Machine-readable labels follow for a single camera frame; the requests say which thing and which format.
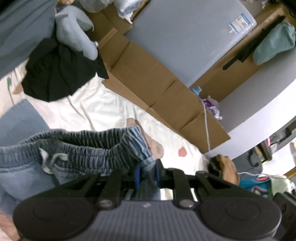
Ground blue denim jeans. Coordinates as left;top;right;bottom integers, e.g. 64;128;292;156
1;126;161;215

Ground brown plush toy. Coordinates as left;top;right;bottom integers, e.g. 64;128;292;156
208;155;240;186

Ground white printed bed sheet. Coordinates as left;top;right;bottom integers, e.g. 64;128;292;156
1;64;209;175

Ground purple white package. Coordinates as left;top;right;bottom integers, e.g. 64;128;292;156
202;96;223;121

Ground brown cardboard box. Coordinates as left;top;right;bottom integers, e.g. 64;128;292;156
88;4;295;153

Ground black garment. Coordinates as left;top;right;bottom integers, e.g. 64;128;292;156
21;34;110;103

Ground grey-blue storage box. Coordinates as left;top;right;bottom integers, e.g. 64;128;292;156
125;0;256;87

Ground light blue plush toy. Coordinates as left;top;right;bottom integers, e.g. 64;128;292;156
55;5;98;60

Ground teal towel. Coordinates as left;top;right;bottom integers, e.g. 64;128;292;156
253;22;295;66

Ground white plastic bag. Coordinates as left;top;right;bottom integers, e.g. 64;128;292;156
79;0;142;23

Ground grey pillow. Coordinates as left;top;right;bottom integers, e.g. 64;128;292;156
0;0;57;77

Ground white cable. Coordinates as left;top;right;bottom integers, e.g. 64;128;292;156
196;94;212;152

